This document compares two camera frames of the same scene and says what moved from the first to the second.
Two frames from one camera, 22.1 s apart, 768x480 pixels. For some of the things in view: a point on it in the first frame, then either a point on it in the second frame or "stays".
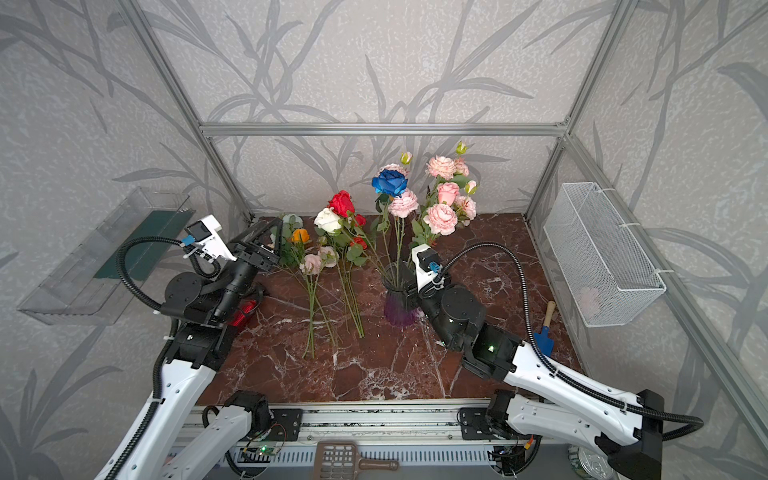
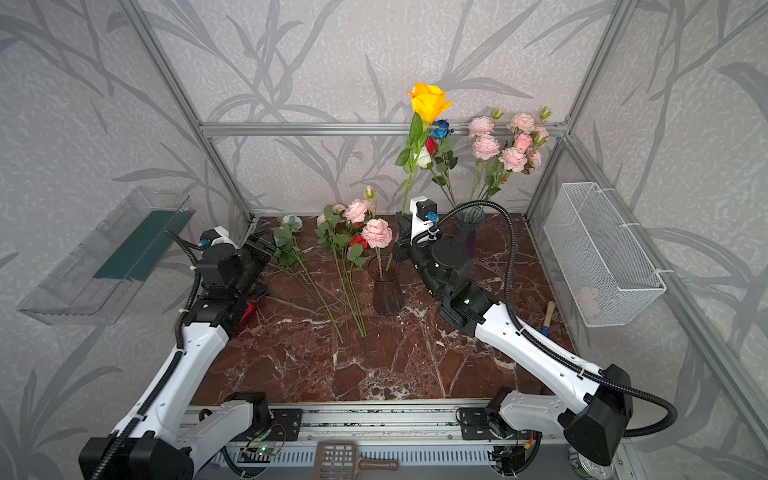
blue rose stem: x=387 y=184 -> x=440 y=129
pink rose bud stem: x=447 y=193 -> x=523 y=141
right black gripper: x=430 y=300 -> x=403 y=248
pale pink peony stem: x=401 y=207 -> x=485 y=148
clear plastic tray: x=88 y=289 stays
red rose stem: x=343 y=201 -> x=430 y=145
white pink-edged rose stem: x=441 y=166 -> x=541 y=132
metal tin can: x=590 y=464 stays
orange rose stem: x=300 y=235 -> x=429 y=100
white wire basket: x=606 y=270 stays
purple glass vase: x=397 y=278 -> x=468 y=219
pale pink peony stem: x=442 y=219 -> x=513 y=159
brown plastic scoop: x=340 y=460 stays
